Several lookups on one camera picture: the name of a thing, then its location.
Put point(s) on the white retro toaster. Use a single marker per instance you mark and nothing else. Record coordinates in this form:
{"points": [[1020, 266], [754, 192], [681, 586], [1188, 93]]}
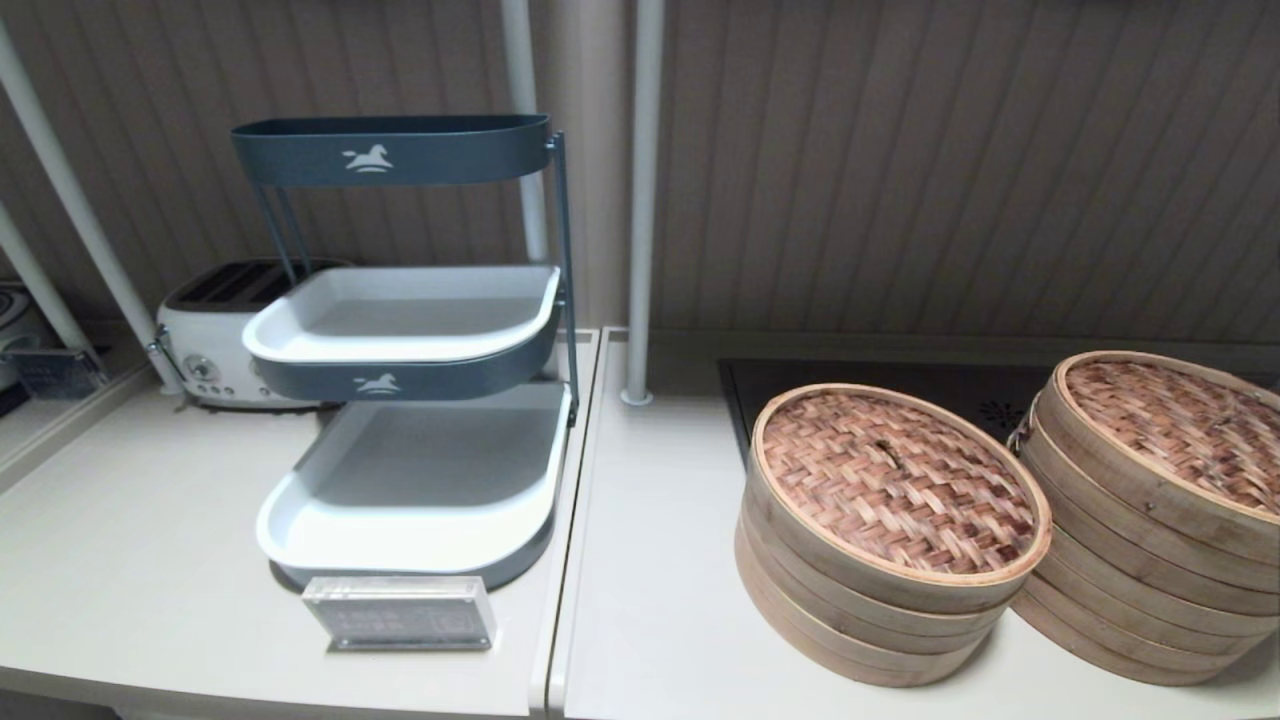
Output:
{"points": [[200, 330]]}

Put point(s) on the clear acrylic warning sign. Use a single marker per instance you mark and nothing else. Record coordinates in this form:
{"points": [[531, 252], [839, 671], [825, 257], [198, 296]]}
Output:
{"points": [[400, 612]]}

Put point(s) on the dark acrylic sign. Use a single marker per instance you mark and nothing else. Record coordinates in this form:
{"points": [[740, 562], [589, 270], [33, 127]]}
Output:
{"points": [[55, 372]]}

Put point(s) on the large white rack tray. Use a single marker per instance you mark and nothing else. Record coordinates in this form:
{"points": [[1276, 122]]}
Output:
{"points": [[400, 540]]}

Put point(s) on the white metal pole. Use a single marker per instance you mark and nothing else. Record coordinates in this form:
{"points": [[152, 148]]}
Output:
{"points": [[522, 80], [645, 200], [40, 285], [60, 170]]}

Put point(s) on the bamboo steamer basket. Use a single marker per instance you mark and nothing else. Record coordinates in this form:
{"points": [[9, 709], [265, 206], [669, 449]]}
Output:
{"points": [[1100, 545], [850, 660], [850, 622], [1100, 630]]}

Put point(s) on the round white appliance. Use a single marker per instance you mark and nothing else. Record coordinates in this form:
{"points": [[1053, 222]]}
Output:
{"points": [[15, 320]]}

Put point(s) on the small white rack tray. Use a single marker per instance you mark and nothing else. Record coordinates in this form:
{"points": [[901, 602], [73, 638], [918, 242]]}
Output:
{"points": [[420, 312]]}

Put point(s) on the dark teal three-tier rack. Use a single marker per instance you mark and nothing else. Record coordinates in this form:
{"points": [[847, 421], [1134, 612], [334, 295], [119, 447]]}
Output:
{"points": [[450, 150]]}

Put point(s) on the black induction cooktop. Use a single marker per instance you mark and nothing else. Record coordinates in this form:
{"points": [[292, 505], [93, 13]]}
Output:
{"points": [[900, 375]]}

